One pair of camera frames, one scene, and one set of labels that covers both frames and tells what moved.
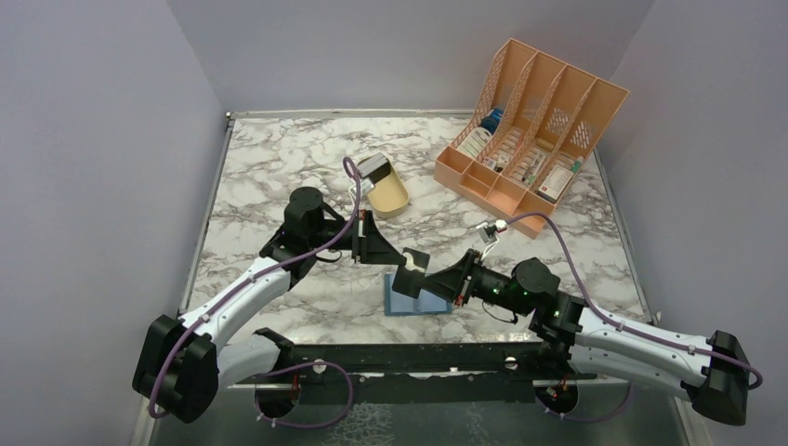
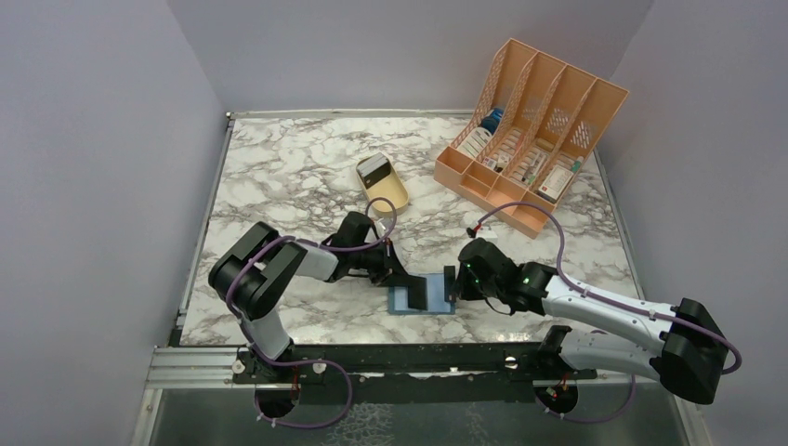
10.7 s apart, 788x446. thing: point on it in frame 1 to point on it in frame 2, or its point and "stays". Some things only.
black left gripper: [375, 248] to [391, 270]
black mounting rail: [420, 373] stays
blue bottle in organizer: [492, 122] stays
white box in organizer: [475, 142] stays
